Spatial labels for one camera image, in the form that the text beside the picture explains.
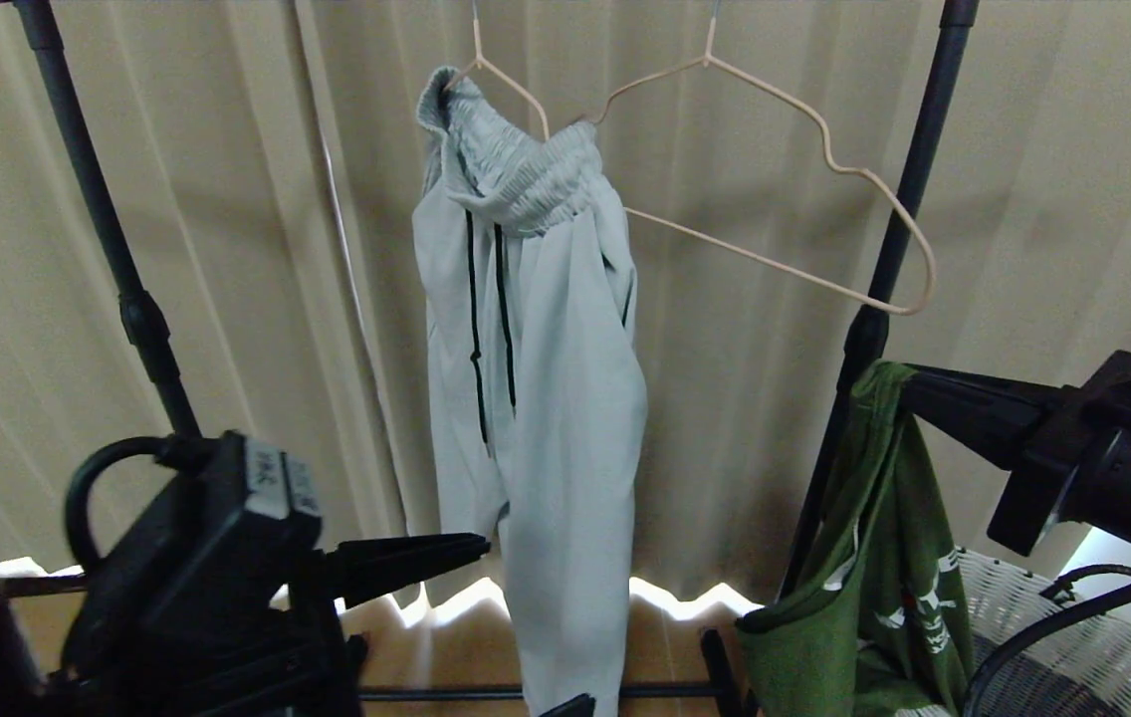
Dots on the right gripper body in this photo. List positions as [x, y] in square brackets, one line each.
[1123, 468]

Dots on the pink clothes hanger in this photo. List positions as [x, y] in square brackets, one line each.
[511, 85]
[709, 50]

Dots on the white laundry basket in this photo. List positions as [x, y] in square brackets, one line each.
[1014, 597]

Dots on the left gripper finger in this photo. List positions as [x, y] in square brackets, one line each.
[406, 563]
[575, 707]

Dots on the beige curtain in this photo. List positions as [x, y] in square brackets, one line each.
[725, 398]

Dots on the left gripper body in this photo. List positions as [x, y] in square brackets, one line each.
[307, 667]

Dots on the black clothes rack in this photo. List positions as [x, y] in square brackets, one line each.
[142, 319]

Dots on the pale grey shorts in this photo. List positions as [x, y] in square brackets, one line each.
[565, 418]

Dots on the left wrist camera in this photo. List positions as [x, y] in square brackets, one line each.
[207, 538]

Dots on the green garment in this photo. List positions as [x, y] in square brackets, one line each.
[884, 518]

